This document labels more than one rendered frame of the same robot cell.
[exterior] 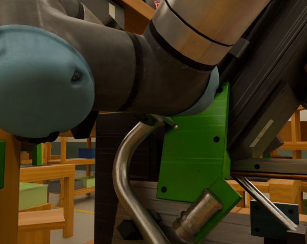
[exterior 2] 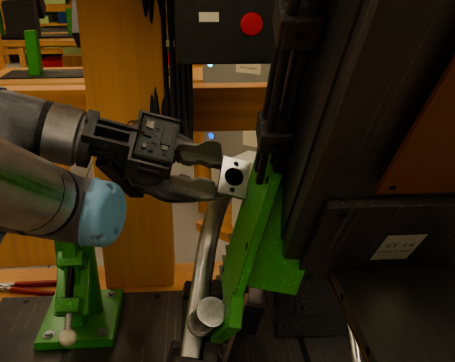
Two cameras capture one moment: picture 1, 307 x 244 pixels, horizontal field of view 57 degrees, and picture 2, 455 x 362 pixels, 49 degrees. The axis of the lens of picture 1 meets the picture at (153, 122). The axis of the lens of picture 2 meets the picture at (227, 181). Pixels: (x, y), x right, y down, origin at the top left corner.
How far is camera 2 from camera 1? 63 cm
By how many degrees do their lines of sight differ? 60
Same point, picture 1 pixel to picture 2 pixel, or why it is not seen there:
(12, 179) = not seen: hidden behind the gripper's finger
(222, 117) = (255, 222)
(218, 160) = (239, 274)
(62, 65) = not seen: outside the picture
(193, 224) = (194, 325)
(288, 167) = (356, 326)
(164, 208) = not seen: hidden behind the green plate
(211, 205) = (199, 319)
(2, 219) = (153, 223)
